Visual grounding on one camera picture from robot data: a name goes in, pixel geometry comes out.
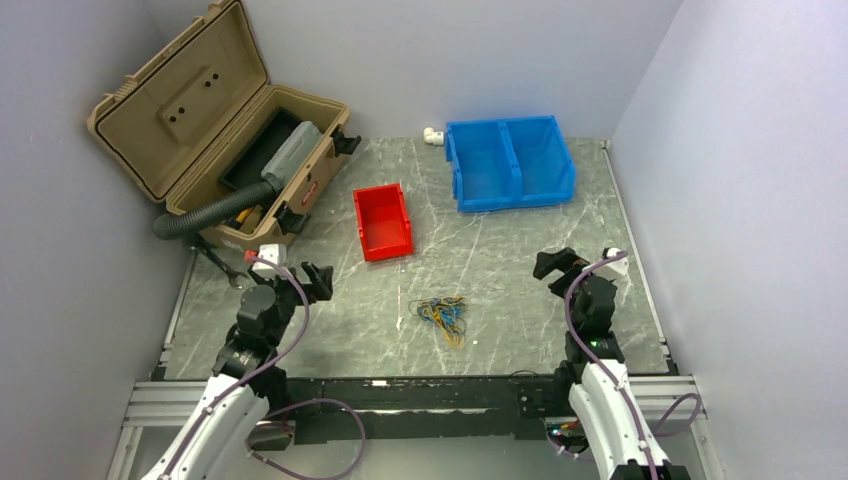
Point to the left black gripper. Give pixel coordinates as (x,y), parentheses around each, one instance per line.
(320,280)

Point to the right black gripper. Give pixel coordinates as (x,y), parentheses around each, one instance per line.
(573,265)

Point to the white pipe elbow fitting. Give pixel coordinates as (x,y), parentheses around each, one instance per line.
(433,137)

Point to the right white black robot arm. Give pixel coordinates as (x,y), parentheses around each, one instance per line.
(594,379)

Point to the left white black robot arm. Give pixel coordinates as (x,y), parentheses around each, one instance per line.
(245,383)

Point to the red plastic bin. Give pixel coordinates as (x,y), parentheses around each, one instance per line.
(383,223)

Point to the blue divided plastic bin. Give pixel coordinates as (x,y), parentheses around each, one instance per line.
(509,163)

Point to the black metal wrench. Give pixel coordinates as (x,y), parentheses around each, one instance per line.
(234,277)

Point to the grey canister in toolbox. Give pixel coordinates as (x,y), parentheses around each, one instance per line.
(289,157)

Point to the tan open toolbox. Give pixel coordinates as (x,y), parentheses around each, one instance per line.
(190,126)

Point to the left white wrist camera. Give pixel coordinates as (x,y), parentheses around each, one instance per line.
(275,253)

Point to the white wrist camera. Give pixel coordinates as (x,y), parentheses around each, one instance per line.
(618,266)
(275,253)

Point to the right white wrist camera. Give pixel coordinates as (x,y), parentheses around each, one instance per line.
(618,266)

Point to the black aluminium base frame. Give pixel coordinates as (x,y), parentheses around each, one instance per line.
(410,407)

